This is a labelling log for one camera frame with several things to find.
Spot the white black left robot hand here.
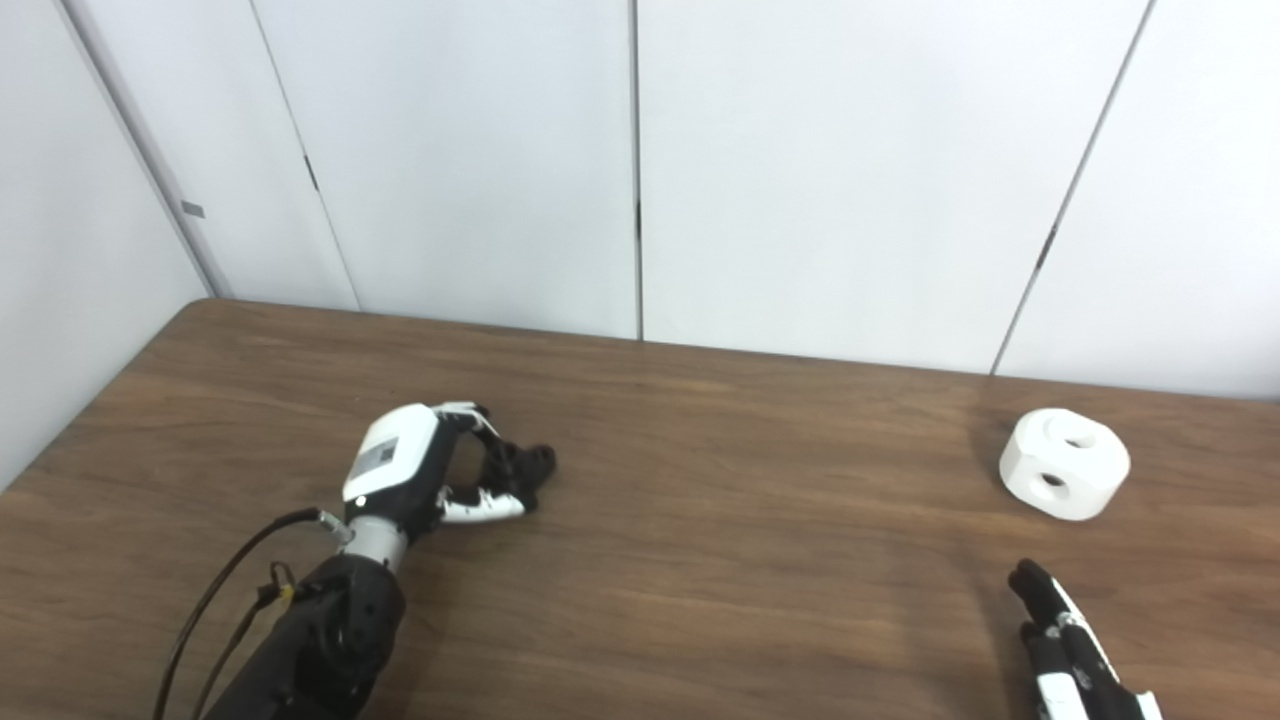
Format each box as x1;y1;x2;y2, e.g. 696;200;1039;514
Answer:
342;402;531;541

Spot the thick black left wrist cable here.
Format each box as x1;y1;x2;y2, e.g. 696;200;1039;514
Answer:
152;508;353;720

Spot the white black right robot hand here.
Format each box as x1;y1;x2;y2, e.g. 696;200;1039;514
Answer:
1007;558;1163;720

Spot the black holder part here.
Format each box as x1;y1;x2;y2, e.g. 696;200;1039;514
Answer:
485;443;557;513

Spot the round white piece with holes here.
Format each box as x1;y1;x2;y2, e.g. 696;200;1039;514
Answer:
999;407;1131;521

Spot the thin black wire yellow tag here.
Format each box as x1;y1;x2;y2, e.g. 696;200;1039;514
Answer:
190;562;299;720

